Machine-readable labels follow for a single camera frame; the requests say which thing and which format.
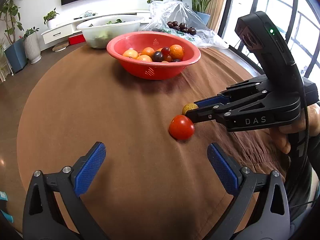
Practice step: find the red tomato back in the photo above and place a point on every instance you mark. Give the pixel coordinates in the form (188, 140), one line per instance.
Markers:
(181, 128)

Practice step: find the white bowl with greens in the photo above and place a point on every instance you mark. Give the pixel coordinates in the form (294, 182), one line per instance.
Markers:
(99, 31)

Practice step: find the black window frame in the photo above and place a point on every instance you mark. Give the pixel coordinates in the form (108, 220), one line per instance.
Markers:
(297, 22)

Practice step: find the red plastic colander bowl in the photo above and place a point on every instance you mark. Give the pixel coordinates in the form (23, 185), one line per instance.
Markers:
(156, 40)

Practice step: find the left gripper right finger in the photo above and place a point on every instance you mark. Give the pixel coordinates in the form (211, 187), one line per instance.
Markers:
(259, 208)

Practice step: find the large central orange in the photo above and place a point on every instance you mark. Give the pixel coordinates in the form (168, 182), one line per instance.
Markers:
(176, 52)

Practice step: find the brown tablecloth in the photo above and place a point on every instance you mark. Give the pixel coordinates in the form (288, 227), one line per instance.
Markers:
(150, 186)

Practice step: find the small plant on cabinet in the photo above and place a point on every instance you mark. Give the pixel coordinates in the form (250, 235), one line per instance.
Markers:
(49, 19)

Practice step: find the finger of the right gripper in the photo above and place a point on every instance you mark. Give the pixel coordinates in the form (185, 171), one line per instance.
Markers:
(218, 99)
(208, 113)

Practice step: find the plant white ribbed pot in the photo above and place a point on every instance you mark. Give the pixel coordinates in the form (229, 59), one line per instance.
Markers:
(31, 45)

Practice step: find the clear plastic bag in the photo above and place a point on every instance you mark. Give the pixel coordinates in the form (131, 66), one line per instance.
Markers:
(173, 10)

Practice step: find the white tv cabinet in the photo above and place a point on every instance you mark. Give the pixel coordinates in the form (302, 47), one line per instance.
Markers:
(69, 28)

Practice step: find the person right hand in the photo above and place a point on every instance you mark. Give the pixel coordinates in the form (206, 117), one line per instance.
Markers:
(279, 134)

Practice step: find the teal object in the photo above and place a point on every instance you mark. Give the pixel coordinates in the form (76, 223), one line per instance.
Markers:
(4, 210)

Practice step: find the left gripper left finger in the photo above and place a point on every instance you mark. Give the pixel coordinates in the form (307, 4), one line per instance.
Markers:
(42, 218)

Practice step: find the tall plant blue pot left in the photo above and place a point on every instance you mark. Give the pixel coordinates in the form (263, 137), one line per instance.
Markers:
(15, 52)

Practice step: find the red box on floor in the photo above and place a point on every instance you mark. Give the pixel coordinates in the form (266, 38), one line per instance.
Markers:
(76, 39)

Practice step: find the pile of dark plums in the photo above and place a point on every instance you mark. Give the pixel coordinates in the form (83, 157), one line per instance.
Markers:
(182, 27)

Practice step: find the yellow-brown fruit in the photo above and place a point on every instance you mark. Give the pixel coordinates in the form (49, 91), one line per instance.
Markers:
(189, 107)

